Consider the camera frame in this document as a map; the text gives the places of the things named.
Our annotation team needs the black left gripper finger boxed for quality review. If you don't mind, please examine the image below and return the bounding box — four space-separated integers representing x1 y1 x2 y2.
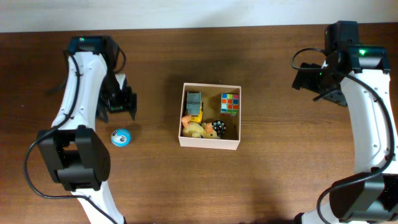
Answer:
128 93 137 120
96 102 109 123

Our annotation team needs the blue round robot ball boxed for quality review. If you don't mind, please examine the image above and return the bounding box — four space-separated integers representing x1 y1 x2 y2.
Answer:
111 129 131 147

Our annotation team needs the yellow plush duck toy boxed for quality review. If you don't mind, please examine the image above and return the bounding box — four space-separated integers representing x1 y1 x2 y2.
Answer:
181 115 220 139

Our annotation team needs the yellow grey toy dump truck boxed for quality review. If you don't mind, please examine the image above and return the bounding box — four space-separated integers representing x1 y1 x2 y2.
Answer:
185 92 203 123

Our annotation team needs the small black round cap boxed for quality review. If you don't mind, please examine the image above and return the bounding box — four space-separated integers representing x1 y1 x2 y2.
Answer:
212 120 226 136

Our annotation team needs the colourful puzzle cube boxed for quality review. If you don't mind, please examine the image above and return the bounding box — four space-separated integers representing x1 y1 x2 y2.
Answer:
220 93 239 117

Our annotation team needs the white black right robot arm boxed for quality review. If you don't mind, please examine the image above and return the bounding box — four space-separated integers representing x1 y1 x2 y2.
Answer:
292 21 397 224

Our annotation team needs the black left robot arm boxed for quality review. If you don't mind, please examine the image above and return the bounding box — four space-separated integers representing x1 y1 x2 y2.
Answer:
33 35 137 223

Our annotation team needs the open white cardboard box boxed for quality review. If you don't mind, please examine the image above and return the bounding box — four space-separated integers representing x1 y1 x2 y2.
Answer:
178 83 241 150

